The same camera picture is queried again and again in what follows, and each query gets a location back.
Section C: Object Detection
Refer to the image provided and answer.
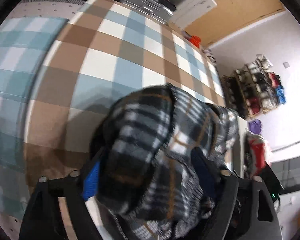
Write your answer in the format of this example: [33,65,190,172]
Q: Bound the red and white bundle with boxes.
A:
[245,132,272,178]

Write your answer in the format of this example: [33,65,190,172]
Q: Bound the purple cloth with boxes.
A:
[247,119,262,135]

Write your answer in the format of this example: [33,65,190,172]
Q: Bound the plaid fleece cardigan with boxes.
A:
[90,82,240,240]

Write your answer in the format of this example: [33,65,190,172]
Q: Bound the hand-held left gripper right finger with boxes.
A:
[192,147,282,240]

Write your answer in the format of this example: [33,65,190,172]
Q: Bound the orange plastic bag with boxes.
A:
[189,35,202,47]

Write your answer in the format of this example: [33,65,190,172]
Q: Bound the white side table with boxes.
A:
[234,115,249,178]

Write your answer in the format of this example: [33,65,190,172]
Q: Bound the white suitcase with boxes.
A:
[169,0,218,29]

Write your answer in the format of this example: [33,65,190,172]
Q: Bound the brown checkered tablecloth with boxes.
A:
[22,0,227,240]

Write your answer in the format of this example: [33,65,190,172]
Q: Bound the silver suitcase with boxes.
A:
[120,0,177,25]

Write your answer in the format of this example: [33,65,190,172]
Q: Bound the teal checkered cloth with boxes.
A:
[0,16,70,220]

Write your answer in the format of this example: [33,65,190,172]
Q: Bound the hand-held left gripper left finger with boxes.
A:
[19,152,102,240]

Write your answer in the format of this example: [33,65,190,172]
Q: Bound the scattered pairs of shoes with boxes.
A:
[202,47,219,67]

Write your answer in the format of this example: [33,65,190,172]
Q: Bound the shoe rack with shoes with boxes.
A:
[222,54,287,118]

